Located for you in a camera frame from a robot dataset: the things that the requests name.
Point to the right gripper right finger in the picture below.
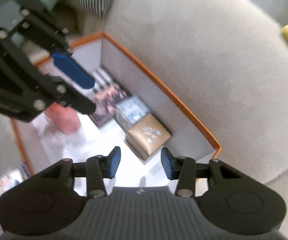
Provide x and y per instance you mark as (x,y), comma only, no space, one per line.
(181,169)

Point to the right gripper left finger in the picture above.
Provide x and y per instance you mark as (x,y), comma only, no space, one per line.
(99,168)

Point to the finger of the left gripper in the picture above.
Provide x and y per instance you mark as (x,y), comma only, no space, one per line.
(76,99)
(65,63)

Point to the pink cup with spout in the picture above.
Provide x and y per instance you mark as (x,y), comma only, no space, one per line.
(65,118)

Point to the illustrated card box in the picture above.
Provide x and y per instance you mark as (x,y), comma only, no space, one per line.
(106,102)

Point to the white plaid pouch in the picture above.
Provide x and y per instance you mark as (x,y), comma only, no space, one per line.
(103,80)

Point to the white Vaseline tube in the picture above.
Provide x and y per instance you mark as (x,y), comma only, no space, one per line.
(10,180)

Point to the orange paper bag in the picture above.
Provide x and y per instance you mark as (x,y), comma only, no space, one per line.
(190,136)

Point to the brown cardboard box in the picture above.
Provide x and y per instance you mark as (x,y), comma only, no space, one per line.
(147,136)

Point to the clear plastic cube box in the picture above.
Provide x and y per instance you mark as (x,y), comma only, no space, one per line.
(130,111)

